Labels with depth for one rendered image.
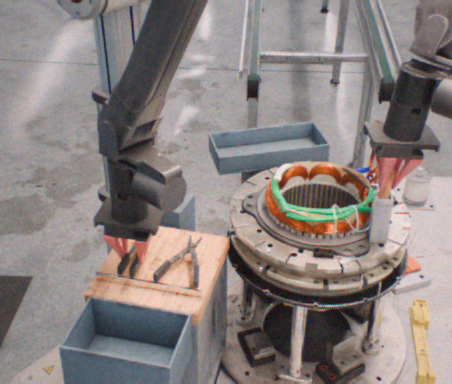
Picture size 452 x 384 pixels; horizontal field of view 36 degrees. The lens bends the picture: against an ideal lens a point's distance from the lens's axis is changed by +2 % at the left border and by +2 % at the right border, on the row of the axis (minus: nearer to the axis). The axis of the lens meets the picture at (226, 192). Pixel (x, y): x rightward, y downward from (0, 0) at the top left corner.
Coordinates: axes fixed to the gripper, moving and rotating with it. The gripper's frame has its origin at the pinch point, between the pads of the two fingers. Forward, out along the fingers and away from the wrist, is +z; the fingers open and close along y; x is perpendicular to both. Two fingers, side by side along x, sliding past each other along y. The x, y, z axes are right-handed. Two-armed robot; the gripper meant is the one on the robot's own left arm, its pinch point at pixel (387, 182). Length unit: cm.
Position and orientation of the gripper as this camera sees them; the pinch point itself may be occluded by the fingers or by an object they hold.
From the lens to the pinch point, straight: 113.5
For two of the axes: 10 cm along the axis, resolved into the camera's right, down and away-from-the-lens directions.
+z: -1.1, 8.3, 5.5
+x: -0.7, -5.6, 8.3
